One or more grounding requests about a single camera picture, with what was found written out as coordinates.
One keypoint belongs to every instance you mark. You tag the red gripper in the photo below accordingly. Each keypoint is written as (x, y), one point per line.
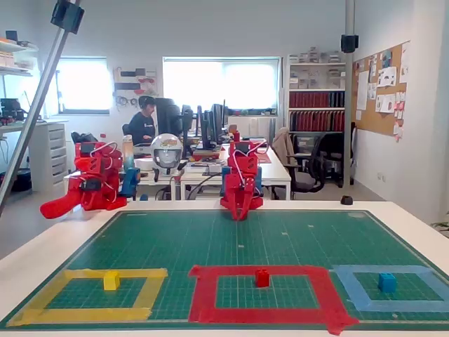
(239, 198)

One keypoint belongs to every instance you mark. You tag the red lego brick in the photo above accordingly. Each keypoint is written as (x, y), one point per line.
(262, 279)

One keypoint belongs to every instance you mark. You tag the red leader arm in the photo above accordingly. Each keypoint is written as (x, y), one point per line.
(94, 193)

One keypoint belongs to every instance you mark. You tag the red robot arm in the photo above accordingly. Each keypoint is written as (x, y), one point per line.
(242, 158)

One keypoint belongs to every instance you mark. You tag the red tape square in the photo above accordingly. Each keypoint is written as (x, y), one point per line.
(256, 314)

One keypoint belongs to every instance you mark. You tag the yellow lego brick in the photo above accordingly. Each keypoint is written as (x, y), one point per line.
(111, 282)

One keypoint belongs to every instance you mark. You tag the blue lego brick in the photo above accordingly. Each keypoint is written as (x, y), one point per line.
(387, 283)

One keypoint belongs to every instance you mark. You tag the blue tape square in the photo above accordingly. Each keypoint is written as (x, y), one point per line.
(396, 305)

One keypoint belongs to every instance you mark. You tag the yellow tape square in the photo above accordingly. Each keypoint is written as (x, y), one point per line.
(87, 314)

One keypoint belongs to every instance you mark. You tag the red folder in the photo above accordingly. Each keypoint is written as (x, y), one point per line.
(267, 158)

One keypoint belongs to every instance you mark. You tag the stack of books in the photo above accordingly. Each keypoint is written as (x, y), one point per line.
(207, 156)

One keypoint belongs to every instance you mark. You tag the chair with beige jacket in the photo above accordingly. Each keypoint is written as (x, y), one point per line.
(282, 144)

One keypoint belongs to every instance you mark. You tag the black computer monitor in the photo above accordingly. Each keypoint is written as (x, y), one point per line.
(217, 119)
(205, 126)
(168, 116)
(187, 119)

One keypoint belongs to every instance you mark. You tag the white helmet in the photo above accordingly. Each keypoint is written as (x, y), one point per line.
(166, 147)

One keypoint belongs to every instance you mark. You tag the green cutting mat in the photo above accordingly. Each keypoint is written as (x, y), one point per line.
(158, 238)

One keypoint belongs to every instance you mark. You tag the black office chair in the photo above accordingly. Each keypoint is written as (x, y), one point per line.
(329, 147)

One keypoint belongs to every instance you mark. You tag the white shelf unit with binders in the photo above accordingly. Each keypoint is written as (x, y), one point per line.
(315, 105)

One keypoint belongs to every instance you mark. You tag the colourful drink bottle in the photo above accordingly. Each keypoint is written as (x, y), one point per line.
(128, 154)

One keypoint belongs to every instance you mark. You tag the wide bright window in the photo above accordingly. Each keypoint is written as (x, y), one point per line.
(217, 80)

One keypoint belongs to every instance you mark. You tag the seated person dark shirt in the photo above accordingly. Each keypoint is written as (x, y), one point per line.
(140, 126)

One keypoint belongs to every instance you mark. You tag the grey vertical pole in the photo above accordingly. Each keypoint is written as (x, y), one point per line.
(349, 105)

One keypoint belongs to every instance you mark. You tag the cork pin board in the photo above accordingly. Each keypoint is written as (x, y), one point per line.
(386, 119)

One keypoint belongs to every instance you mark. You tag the black bag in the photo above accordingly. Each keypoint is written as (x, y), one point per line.
(84, 137)

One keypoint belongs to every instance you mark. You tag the white drawer cabinet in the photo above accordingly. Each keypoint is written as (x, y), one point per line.
(56, 154)

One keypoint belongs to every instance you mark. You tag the small bright window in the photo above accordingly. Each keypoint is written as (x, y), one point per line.
(84, 84)

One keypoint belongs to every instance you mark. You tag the green plant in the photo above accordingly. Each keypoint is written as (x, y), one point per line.
(442, 224)

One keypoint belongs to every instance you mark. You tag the wall tool panel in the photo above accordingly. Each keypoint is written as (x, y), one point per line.
(135, 82)

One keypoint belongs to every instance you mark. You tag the black pole bracket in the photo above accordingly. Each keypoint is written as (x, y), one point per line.
(349, 44)
(66, 15)

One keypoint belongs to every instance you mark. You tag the wall shelf with boxes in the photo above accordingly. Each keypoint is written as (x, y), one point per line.
(17, 63)

